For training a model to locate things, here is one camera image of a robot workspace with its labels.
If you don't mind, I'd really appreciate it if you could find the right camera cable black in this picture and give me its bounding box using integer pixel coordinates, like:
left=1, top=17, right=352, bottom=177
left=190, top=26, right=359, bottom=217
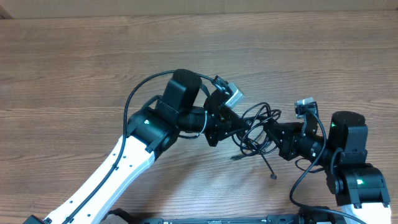
left=289, top=111, right=368, bottom=224

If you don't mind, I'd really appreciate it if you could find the left camera cable black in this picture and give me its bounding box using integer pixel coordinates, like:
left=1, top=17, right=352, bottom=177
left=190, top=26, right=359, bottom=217
left=62, top=70, right=215, bottom=224

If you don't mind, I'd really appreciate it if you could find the camera cable black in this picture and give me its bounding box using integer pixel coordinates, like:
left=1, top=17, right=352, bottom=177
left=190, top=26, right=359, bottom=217
left=289, top=111, right=368, bottom=224
left=62, top=70, right=215, bottom=224

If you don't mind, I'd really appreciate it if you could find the black usb cable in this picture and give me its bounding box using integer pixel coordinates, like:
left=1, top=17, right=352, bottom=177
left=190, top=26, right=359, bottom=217
left=229, top=101, right=282, bottom=161

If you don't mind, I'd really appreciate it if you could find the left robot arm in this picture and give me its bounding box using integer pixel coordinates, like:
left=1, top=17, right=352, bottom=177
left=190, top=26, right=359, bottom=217
left=26, top=69, right=246, bottom=223

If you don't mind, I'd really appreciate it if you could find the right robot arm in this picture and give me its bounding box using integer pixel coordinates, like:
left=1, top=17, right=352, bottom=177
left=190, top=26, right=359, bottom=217
left=263, top=111, right=392, bottom=223

